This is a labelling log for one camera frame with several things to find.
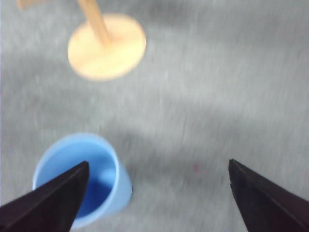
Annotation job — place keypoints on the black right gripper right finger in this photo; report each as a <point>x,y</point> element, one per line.
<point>264,206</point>

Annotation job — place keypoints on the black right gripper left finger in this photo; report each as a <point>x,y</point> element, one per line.
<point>49,208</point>

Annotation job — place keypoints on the blue ribbed cup front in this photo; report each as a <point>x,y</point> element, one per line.
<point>108,189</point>

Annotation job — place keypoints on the wooden mug tree stand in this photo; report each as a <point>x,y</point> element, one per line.
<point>105,46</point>

